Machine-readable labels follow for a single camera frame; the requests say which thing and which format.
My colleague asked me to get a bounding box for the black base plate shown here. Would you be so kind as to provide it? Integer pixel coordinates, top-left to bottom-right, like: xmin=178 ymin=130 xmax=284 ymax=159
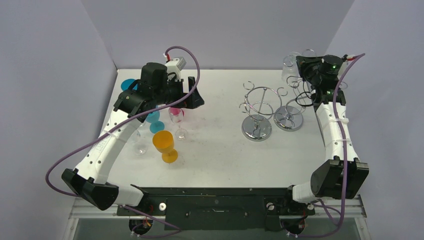
xmin=117 ymin=187 xmax=316 ymax=232

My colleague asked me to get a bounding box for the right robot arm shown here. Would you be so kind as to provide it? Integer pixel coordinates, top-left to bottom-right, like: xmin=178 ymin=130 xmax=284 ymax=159
xmin=282 ymin=54 xmax=370 ymax=214

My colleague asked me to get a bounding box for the pink wine glass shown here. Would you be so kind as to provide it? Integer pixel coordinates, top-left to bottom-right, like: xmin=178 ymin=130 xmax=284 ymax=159
xmin=168 ymin=107 xmax=184 ymax=117

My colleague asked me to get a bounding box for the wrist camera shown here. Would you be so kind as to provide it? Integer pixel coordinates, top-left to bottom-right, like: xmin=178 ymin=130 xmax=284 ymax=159
xmin=342 ymin=54 xmax=357 ymax=62
xmin=163 ymin=53 xmax=187 ymax=82

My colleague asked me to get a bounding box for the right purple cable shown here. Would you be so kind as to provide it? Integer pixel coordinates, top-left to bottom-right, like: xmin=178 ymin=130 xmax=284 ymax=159
xmin=291 ymin=52 xmax=366 ymax=239

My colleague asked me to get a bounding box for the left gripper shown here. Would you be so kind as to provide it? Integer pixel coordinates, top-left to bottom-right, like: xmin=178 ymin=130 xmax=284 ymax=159
xmin=153 ymin=76 xmax=204 ymax=109

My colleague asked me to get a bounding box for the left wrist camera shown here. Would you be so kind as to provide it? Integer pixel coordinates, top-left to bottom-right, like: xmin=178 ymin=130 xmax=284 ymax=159
xmin=163 ymin=53 xmax=187 ymax=82

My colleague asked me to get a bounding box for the orange wine glass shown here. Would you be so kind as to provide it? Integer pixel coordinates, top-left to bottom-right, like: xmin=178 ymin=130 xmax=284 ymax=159
xmin=152 ymin=130 xmax=179 ymax=164

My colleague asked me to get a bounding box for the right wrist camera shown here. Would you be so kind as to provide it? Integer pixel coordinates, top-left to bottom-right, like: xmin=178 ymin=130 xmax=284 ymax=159
xmin=342 ymin=54 xmax=357 ymax=62

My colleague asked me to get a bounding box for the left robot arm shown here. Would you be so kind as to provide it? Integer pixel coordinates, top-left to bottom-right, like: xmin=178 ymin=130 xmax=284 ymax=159
xmin=61 ymin=62 xmax=205 ymax=215

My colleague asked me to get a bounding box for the blue wine glass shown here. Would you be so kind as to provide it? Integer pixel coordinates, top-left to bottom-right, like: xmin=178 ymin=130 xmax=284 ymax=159
xmin=120 ymin=78 xmax=136 ymax=91
xmin=145 ymin=111 xmax=165 ymax=134

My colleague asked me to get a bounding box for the chrome wine glass rack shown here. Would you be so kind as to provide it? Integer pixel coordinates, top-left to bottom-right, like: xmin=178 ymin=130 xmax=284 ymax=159
xmin=238 ymin=81 xmax=288 ymax=142

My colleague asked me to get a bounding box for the tall chrome glass rack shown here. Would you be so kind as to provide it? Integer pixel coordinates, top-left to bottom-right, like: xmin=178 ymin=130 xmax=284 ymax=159
xmin=273 ymin=49 xmax=349 ymax=132

